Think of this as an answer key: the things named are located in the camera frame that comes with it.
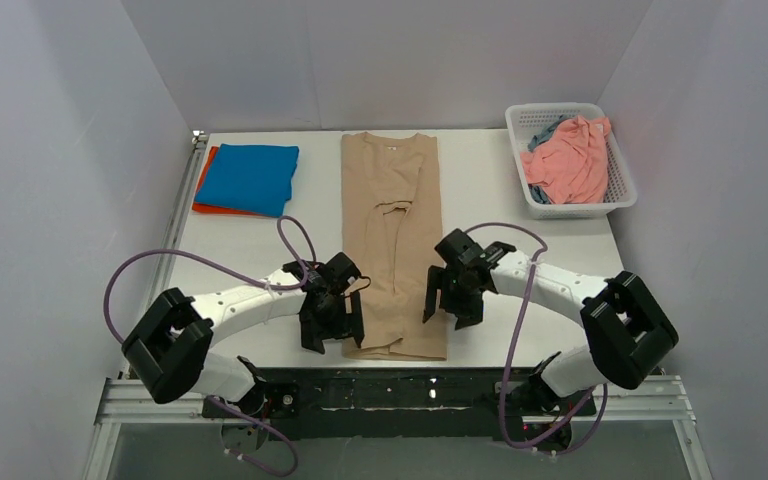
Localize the beige t shirt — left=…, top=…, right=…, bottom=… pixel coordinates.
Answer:
left=341, top=132, right=448, bottom=361

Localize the pink t shirt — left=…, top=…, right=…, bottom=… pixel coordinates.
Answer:
left=521, top=115, right=611, bottom=204

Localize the folded blue t shirt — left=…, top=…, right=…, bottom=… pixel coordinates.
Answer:
left=192, top=144, right=300, bottom=218

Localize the white plastic basket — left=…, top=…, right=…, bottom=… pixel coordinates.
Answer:
left=504, top=102, right=637, bottom=219

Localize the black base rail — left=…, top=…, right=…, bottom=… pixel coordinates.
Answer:
left=234, top=367, right=584, bottom=442

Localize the aluminium frame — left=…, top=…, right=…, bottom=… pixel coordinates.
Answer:
left=86, top=129, right=712, bottom=479

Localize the grey blue garment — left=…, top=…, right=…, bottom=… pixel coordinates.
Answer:
left=527, top=115, right=568, bottom=152

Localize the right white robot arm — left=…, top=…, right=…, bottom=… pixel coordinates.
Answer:
left=423, top=231, right=679, bottom=402

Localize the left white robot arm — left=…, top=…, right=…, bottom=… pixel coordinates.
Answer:
left=122, top=253, right=365, bottom=413

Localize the folded orange t shirt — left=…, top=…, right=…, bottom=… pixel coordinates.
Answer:
left=192, top=144, right=275, bottom=217

